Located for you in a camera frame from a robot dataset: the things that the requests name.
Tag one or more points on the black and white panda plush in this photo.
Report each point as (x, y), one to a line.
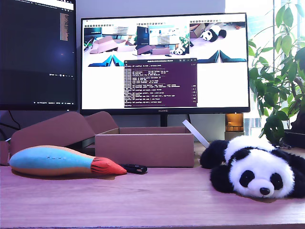
(252, 167)

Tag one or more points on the open brown cardboard box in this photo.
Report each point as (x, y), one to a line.
(143, 150)

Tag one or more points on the white slim keyboard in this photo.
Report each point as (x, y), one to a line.
(196, 134)

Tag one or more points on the black car key fob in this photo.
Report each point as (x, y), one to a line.
(134, 168)

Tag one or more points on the monitor with white screen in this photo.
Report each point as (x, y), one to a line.
(221, 83)

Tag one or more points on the amber glass lamp grey base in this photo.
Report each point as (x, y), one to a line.
(234, 121)

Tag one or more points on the blue and orange fish plush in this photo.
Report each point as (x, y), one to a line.
(54, 159)

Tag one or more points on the green leafy potted plant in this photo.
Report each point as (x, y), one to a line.
(271, 93)

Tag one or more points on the monitor with dark screen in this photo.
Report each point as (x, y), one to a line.
(35, 47)

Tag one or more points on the black plant tray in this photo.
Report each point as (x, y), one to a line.
(295, 139)

